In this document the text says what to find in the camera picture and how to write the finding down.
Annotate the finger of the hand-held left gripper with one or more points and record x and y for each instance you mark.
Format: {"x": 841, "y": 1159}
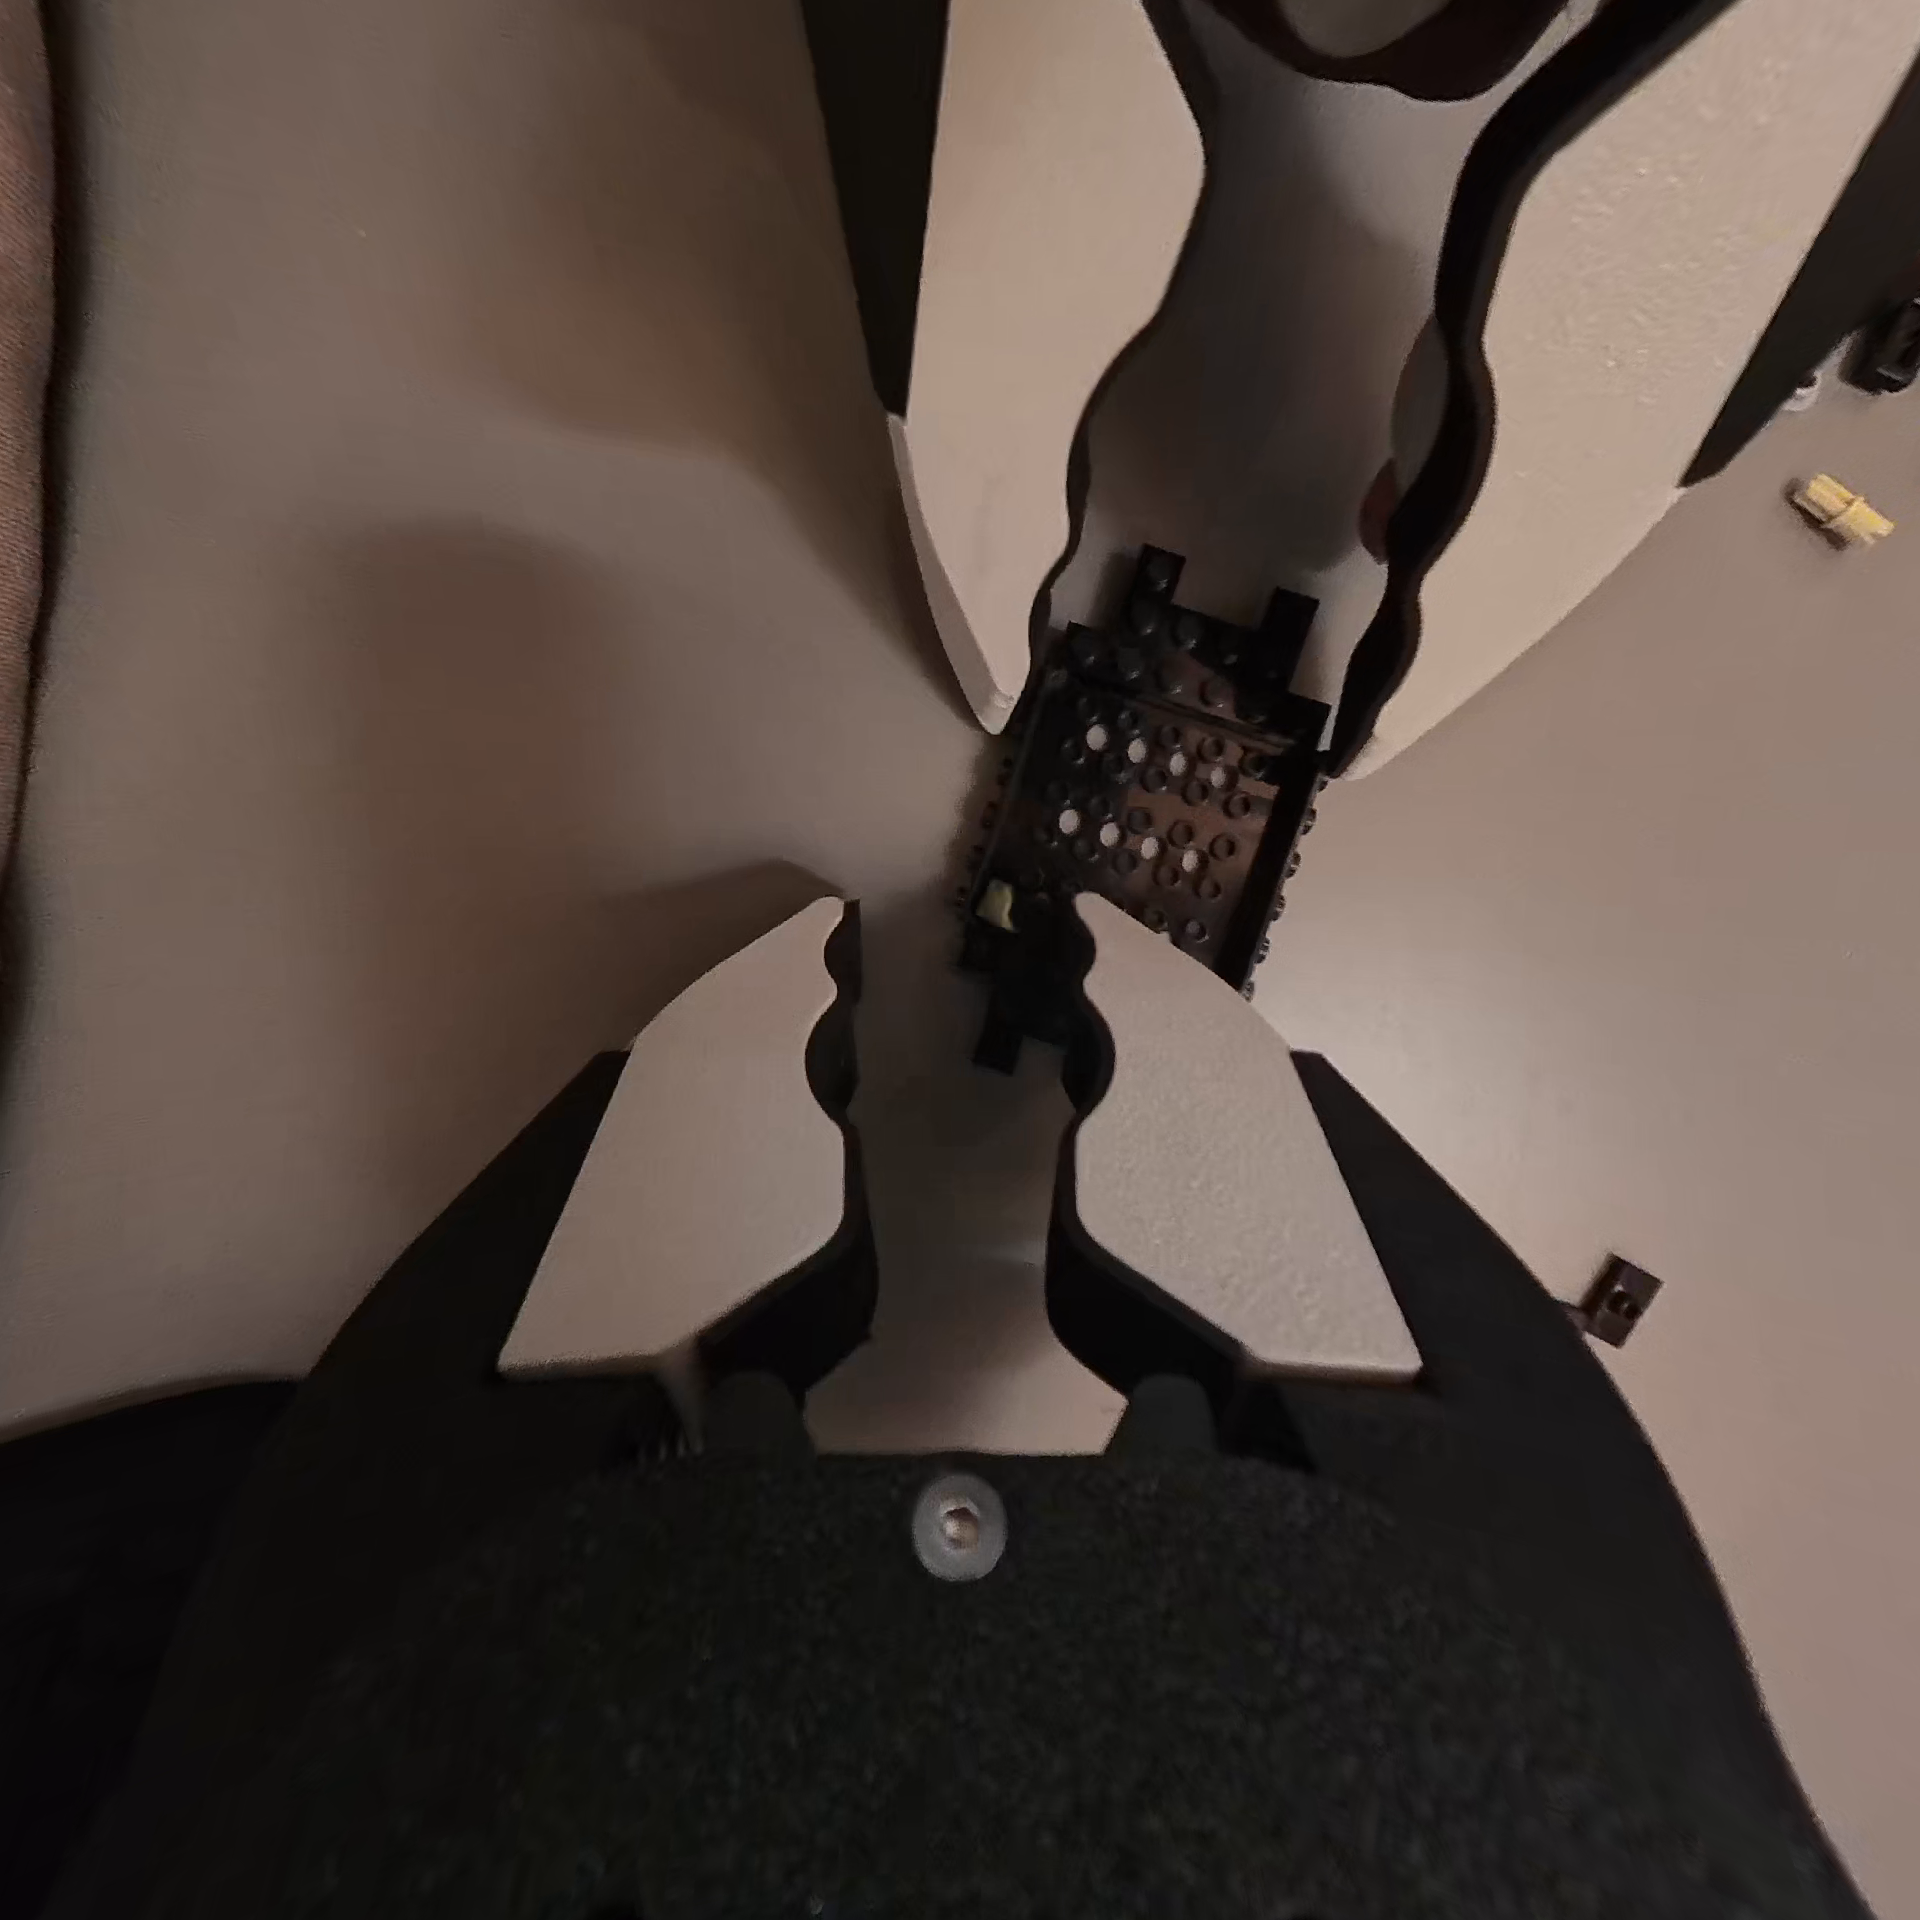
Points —
{"x": 1624, "y": 304}
{"x": 1039, "y": 225}

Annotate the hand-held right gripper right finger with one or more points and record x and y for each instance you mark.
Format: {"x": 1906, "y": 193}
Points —
{"x": 1231, "y": 1197}

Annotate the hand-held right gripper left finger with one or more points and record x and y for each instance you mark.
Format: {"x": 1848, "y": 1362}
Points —
{"x": 677, "y": 1197}

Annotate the black brick chassis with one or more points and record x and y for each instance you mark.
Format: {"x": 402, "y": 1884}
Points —
{"x": 1156, "y": 780}

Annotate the person's left hand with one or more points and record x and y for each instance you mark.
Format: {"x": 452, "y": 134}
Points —
{"x": 1402, "y": 449}

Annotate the flat black plate brick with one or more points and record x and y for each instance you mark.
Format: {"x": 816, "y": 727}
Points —
{"x": 1624, "y": 1298}

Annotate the black cloth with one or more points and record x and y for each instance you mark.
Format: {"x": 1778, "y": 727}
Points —
{"x": 89, "y": 1647}

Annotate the beige hoodie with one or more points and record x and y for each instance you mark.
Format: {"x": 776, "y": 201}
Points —
{"x": 21, "y": 449}

